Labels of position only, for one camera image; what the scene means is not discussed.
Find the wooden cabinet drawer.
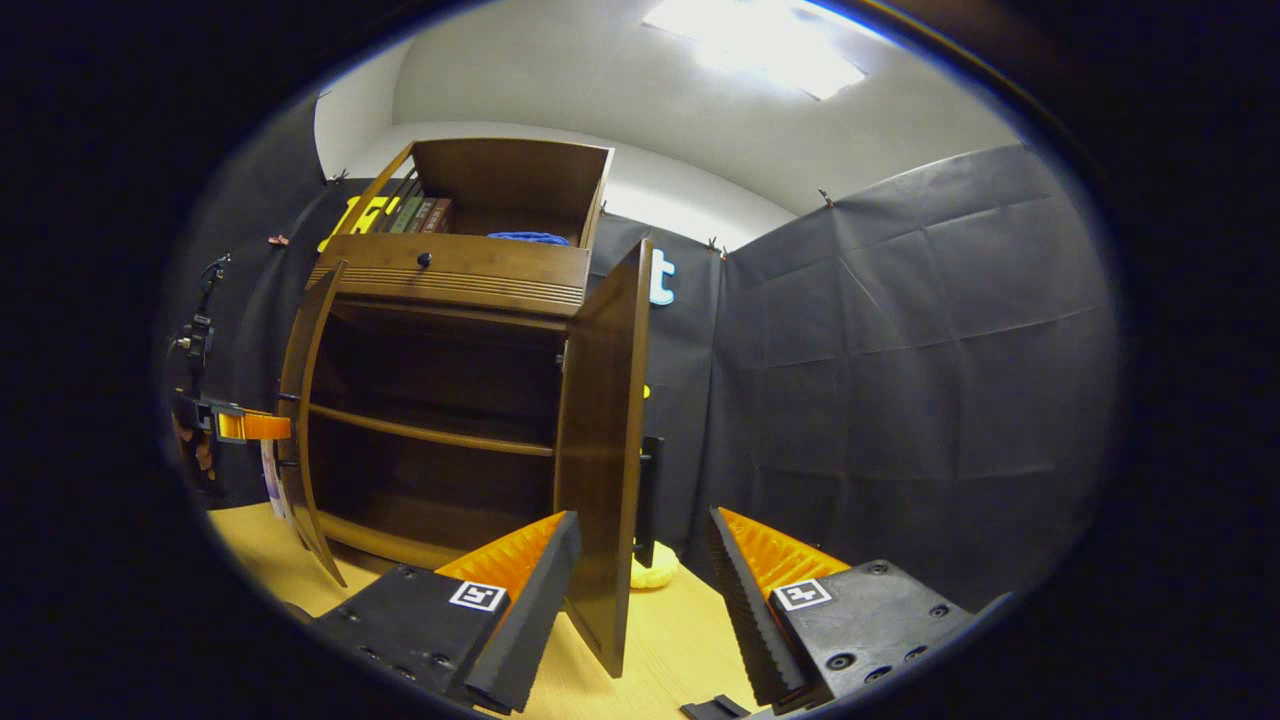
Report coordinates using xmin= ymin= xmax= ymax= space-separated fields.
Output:
xmin=305 ymin=233 xmax=593 ymax=319

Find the ceiling light panel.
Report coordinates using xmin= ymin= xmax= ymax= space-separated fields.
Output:
xmin=640 ymin=0 xmax=869 ymax=101

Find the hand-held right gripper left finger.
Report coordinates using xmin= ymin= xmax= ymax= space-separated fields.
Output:
xmin=312 ymin=510 xmax=583 ymax=716

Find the black door handle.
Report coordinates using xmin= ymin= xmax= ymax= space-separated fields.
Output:
xmin=633 ymin=435 xmax=666 ymax=569

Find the wooden inner cabinet shelf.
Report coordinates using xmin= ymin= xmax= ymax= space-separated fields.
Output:
xmin=305 ymin=402 xmax=556 ymax=459

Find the wooden double-door shoe cabinet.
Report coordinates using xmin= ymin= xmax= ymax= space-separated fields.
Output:
xmin=275 ymin=137 xmax=661 ymax=681

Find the pale yellow sponge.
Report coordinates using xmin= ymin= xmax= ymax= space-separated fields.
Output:
xmin=630 ymin=545 xmax=681 ymax=591

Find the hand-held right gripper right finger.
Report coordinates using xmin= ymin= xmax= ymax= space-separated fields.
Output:
xmin=707 ymin=505 xmax=976 ymax=713

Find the black backdrop cloth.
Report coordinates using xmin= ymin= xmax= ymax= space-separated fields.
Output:
xmin=160 ymin=95 xmax=1119 ymax=611

